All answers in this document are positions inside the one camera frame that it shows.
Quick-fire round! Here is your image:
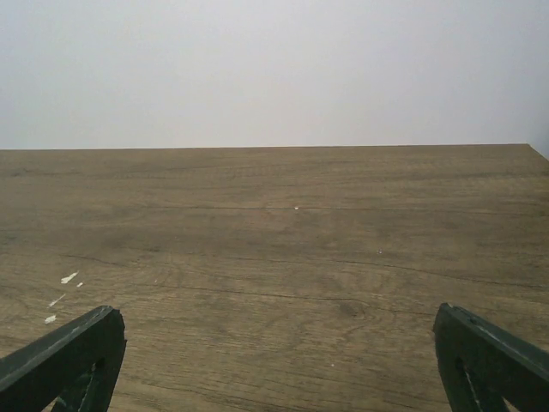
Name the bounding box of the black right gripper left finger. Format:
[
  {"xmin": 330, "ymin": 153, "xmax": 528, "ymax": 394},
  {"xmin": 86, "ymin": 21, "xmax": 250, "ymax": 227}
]
[{"xmin": 1, "ymin": 306, "xmax": 127, "ymax": 411}]

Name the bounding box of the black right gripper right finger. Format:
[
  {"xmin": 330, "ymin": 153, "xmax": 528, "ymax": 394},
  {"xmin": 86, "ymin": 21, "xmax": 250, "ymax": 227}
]
[{"xmin": 433, "ymin": 303, "xmax": 548, "ymax": 411}]

